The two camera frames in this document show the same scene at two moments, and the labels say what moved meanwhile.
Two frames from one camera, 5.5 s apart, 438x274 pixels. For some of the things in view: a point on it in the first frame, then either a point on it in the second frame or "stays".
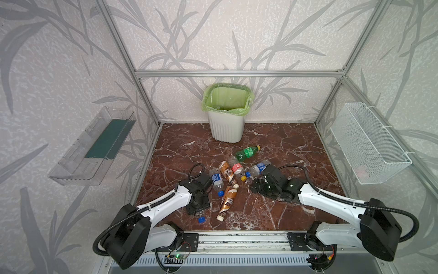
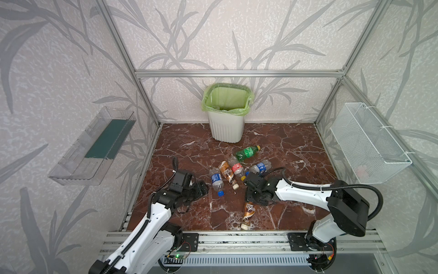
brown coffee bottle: (228, 174) stays
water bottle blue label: (257, 169) stays
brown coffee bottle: (228, 198) -> (249, 210)
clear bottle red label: (236, 167) stays
